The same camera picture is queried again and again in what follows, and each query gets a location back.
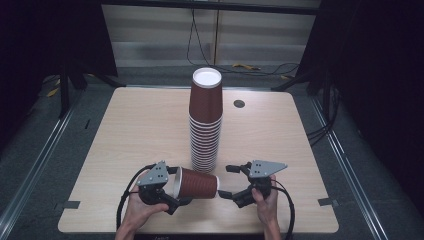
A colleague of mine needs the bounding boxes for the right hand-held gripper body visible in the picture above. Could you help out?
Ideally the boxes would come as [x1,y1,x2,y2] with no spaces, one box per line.
[244,159,288,203]

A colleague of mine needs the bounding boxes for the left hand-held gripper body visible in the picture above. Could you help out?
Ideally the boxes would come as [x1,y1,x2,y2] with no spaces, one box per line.
[135,160,170,206]

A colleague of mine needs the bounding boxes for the single ribbed brown cup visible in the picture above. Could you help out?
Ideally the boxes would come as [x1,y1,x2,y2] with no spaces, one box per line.
[172,166,221,200]

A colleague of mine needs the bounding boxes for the stack of brown paper cups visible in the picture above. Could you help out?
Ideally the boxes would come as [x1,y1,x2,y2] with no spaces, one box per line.
[188,67,224,174]

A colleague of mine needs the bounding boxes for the person's right hand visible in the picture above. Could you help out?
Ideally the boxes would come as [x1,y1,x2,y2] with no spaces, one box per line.
[251,175,280,226]

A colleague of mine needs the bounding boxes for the person's left hand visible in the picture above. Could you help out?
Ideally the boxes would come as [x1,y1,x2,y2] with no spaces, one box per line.
[121,171,170,232]

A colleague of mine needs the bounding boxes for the grey tape piece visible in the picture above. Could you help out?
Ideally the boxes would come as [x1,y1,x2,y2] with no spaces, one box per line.
[317,197,339,208]

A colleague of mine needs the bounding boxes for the black metal stand leg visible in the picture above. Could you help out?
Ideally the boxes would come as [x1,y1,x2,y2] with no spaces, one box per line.
[270,70,322,93]

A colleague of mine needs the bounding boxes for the black metal stand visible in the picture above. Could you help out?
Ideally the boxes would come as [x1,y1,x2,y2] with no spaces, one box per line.
[58,64,127,120]

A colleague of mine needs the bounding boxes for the dark curtain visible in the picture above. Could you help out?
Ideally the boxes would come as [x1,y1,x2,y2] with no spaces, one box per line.
[0,0,118,149]
[295,0,424,209]

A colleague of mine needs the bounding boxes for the black overhead beam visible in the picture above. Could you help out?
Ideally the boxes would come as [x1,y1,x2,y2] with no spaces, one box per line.
[99,0,323,16]

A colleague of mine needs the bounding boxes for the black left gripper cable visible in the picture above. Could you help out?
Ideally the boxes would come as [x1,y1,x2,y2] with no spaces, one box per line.
[115,163,158,232]

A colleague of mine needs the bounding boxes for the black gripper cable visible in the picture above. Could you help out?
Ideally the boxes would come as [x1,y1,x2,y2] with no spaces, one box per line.
[271,179,297,240]
[115,163,158,232]

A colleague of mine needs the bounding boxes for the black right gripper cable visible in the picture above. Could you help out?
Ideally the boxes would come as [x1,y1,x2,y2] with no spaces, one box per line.
[271,179,297,240]

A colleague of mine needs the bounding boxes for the bundle of black cables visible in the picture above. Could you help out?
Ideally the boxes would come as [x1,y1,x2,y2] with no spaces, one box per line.
[306,85,342,147]

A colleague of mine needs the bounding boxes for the metal floor rail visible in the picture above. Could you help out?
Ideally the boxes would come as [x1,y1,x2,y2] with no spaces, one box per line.
[0,89,85,236]
[309,95,390,240]

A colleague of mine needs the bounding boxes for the black floor cables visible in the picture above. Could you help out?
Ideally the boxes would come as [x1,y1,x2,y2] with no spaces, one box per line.
[218,62,300,78]

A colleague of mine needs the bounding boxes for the black hanging wall cable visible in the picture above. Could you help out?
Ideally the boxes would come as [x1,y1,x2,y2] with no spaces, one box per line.
[185,8,215,66]

